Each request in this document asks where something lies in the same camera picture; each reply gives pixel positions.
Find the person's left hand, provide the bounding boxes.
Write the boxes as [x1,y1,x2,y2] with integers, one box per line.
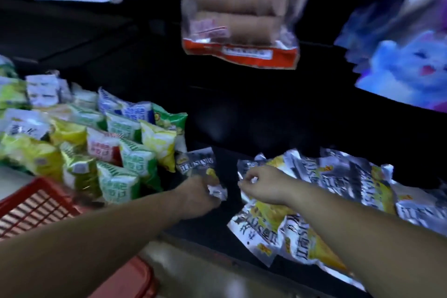
[173,174,224,220]

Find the person's left forearm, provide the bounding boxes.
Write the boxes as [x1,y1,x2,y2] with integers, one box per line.
[0,188,186,298]

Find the black silver snack packet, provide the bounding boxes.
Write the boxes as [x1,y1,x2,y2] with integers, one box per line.
[237,153,280,183]
[176,147,228,201]

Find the blue cat print package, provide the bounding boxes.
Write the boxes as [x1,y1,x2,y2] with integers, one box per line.
[333,0,447,113]

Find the pile of silver yellow packets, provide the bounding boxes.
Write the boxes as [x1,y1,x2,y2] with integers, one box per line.
[227,148,447,292]

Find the person's right hand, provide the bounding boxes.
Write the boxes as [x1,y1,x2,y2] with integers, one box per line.
[237,165,299,207]

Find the red plastic shopping basket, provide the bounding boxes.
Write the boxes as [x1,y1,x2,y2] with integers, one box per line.
[0,177,158,298]

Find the black store shelf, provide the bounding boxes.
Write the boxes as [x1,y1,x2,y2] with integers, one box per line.
[0,0,447,298]

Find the person's right forearm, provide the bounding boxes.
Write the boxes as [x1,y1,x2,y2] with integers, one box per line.
[287,183,447,298]

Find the clear bag of brown rolls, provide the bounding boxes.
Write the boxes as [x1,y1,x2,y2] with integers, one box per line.
[178,0,322,70]

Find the pile of green yellow packets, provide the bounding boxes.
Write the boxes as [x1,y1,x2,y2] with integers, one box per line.
[0,55,189,205]

